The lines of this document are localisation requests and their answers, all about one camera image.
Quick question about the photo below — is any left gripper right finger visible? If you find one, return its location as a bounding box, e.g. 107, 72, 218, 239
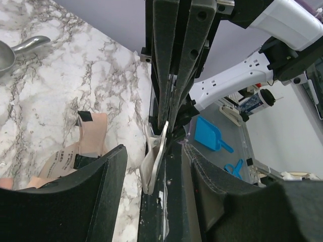
182, 145, 322, 241

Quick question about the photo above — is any blue plastic dustpan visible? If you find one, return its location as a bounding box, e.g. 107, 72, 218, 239
194, 116, 234, 153

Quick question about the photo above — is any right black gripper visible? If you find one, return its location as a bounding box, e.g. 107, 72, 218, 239
141, 1, 235, 137

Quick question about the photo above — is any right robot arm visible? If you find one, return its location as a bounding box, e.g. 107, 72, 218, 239
141, 1, 322, 137

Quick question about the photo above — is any grey metal scoop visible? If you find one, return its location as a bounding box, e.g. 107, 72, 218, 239
1, 35, 51, 77

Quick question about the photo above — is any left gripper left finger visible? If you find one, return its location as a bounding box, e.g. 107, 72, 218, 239
1, 145, 128, 241

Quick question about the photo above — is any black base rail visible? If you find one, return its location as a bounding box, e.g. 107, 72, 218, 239
137, 135, 202, 241

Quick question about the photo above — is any peach cat litter bag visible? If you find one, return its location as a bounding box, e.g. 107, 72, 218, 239
0, 110, 109, 190

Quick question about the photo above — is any white blue canister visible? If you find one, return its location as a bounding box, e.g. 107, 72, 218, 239
237, 89, 276, 116

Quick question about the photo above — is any blue plastic brush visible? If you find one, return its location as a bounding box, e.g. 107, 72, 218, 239
224, 159, 244, 179

